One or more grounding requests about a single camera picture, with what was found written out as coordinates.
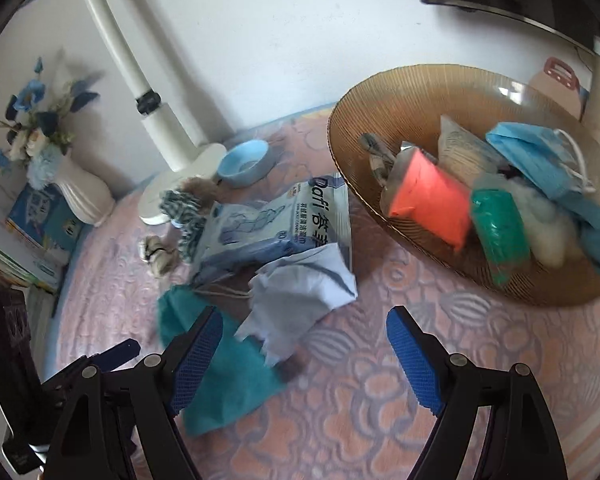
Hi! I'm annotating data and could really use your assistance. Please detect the beige striped hair tie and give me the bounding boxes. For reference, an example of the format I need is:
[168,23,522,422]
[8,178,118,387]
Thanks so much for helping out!
[138,235,182,279]

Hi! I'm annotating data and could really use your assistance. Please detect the teal cloth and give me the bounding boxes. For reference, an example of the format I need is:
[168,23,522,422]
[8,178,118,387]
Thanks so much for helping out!
[158,285,286,437]

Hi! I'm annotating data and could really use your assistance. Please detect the blue checked scrunchie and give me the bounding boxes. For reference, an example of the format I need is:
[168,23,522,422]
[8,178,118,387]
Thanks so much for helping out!
[159,190,215,263]

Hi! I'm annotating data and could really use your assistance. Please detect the blue down jacket wipes pack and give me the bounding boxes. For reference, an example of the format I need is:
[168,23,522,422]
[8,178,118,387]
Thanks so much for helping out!
[192,172,352,286]

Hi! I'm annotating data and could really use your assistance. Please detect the pale blue cloth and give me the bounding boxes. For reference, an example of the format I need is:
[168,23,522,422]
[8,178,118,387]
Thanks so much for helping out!
[235,243,358,367]

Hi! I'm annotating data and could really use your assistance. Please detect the green plastic bag roll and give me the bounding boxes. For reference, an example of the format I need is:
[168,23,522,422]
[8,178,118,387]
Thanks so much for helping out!
[470,188,531,286]

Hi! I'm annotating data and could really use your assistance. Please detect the small blue round dish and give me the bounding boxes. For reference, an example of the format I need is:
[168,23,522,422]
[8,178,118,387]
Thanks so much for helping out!
[218,139,275,188]

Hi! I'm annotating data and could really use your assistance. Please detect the coral pink pouch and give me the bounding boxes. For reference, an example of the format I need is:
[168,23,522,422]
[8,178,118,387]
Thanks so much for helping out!
[380,152,471,252]

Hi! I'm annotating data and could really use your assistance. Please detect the blue surgical face mask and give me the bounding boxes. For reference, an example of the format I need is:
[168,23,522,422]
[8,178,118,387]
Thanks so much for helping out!
[486,122,596,200]

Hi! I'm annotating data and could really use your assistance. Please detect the purple wet wipes packet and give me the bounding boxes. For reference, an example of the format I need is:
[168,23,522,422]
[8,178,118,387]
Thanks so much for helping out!
[399,141,438,165]

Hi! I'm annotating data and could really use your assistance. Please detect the upright books row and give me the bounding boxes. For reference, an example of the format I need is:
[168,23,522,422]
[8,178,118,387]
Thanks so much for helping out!
[0,166,84,292]

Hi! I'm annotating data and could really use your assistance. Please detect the white ribbed vase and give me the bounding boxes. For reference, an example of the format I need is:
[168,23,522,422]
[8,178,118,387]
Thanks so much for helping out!
[54,155,116,228]

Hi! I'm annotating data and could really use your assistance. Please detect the pink floral towel mat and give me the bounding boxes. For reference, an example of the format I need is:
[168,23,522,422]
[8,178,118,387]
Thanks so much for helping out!
[44,108,600,479]

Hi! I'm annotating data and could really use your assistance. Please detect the brown fluffy scrunchie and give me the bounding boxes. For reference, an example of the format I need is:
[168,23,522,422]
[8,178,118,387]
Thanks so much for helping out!
[178,177,221,208]

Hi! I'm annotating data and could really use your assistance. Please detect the white desk lamp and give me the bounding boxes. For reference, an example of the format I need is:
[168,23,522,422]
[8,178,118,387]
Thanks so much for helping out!
[84,0,226,226]

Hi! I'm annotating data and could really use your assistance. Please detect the blue white artificial flowers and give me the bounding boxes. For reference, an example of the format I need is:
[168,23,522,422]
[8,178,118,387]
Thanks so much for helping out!
[0,58,99,191]

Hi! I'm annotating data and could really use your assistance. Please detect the amber glass bowl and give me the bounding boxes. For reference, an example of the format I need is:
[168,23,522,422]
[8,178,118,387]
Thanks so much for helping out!
[327,64,600,307]

